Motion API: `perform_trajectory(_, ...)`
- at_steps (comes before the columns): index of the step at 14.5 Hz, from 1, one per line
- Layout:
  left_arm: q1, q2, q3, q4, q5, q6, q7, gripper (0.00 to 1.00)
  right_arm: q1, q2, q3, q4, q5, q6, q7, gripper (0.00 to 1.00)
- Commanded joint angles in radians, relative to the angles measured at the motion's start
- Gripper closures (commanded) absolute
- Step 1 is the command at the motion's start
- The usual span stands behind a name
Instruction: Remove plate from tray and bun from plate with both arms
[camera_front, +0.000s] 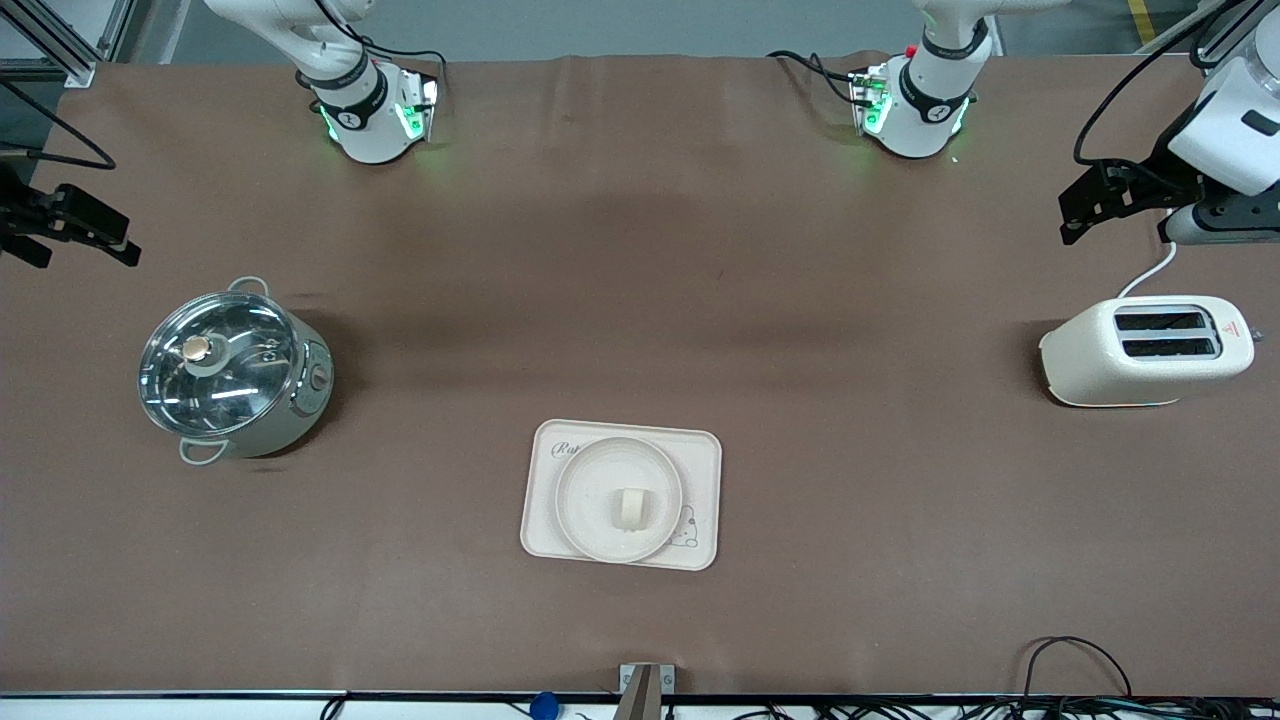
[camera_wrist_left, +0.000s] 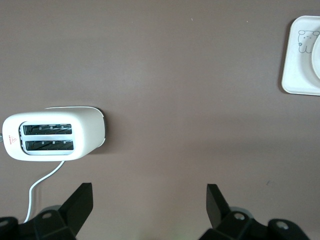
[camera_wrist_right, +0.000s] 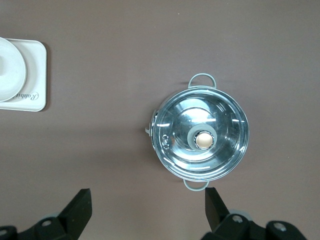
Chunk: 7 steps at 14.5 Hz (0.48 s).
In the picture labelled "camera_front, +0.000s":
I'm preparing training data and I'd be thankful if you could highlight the cream round plate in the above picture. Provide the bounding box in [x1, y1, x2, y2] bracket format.
[554, 436, 685, 565]

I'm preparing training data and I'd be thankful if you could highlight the cream two-slot toaster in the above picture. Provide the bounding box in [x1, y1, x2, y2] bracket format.
[1037, 294, 1264, 409]

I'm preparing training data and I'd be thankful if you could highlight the glass pot lid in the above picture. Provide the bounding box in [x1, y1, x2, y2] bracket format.
[138, 291, 302, 437]

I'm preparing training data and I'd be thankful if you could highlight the steel electric cooking pot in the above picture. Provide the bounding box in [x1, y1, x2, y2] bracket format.
[138, 276, 336, 467]

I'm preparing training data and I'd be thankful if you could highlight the brown table cover cloth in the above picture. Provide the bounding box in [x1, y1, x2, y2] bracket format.
[0, 50, 1280, 699]

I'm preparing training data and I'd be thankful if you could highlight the cream rabbit print tray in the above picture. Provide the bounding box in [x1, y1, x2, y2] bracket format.
[519, 418, 724, 573]

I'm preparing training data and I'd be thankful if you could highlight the aluminium frame post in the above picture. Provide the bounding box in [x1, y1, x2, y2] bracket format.
[1188, 0, 1263, 77]
[0, 0, 138, 89]

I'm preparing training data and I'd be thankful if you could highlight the white toaster power cord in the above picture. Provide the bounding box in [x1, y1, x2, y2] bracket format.
[1116, 238, 1180, 300]

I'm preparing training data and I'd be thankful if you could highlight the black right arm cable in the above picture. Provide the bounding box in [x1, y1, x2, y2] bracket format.
[0, 78, 118, 173]

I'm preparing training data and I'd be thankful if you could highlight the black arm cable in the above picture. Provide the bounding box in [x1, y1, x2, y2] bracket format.
[1072, 0, 1243, 186]
[0, 78, 118, 173]

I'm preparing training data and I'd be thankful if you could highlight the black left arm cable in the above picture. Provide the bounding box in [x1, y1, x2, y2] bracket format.
[1072, 0, 1243, 186]

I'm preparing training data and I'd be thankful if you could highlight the black left base cable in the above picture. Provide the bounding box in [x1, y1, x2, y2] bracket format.
[766, 49, 863, 109]

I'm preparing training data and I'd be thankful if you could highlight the black base cable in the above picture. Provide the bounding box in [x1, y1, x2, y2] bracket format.
[355, 38, 448, 79]
[766, 49, 863, 109]

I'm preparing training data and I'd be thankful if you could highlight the black right base cable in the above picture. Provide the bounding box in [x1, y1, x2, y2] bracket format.
[355, 38, 448, 79]

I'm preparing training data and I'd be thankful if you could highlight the black looped floor cable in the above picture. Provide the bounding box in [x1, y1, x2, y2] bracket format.
[1019, 635, 1137, 701]

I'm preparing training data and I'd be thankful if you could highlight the black cable bundle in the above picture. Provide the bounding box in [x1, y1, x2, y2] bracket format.
[700, 697, 1280, 720]

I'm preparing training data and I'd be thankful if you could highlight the metal table edge bracket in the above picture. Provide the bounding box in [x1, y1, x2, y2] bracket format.
[617, 662, 677, 720]

